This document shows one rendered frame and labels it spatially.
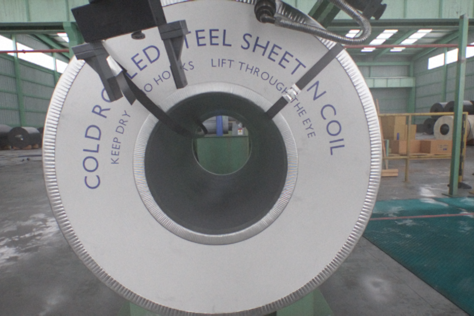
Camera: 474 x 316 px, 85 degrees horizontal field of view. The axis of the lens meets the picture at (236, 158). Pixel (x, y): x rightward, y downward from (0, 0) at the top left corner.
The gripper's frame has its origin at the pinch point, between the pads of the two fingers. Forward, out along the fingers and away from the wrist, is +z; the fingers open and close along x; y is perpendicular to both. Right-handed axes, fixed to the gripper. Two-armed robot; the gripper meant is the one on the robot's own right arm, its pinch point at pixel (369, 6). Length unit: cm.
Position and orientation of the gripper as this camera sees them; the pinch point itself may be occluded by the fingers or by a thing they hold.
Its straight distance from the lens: 89.7
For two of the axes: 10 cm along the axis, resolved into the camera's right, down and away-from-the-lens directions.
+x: -3.0, 7.1, -6.4
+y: -9.2, -4.0, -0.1
